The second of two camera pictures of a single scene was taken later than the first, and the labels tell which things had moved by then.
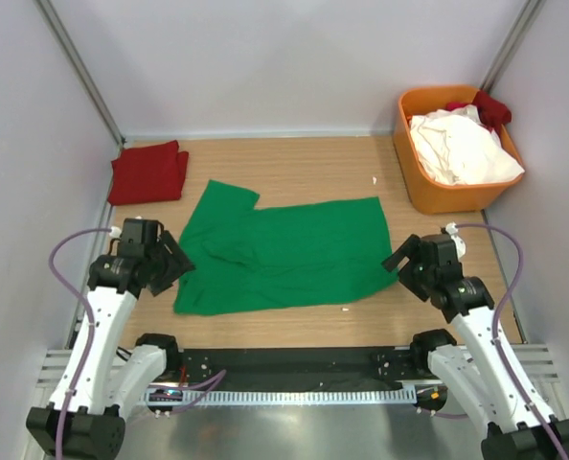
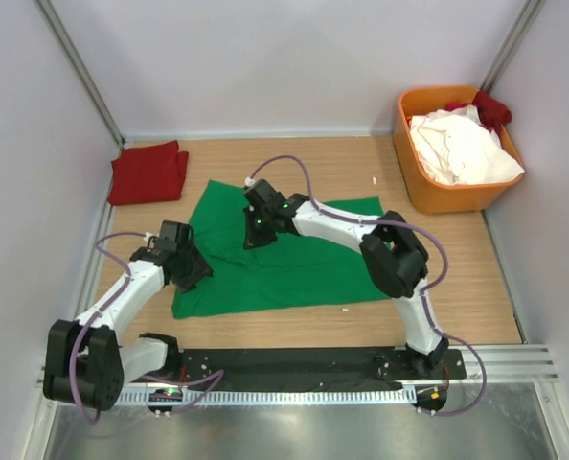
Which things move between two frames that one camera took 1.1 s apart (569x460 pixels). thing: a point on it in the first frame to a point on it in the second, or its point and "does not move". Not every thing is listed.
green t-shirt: (247, 256) does not move
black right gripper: (412, 245) to (252, 241)
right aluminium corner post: (527, 17) does not move
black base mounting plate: (262, 368) does not move
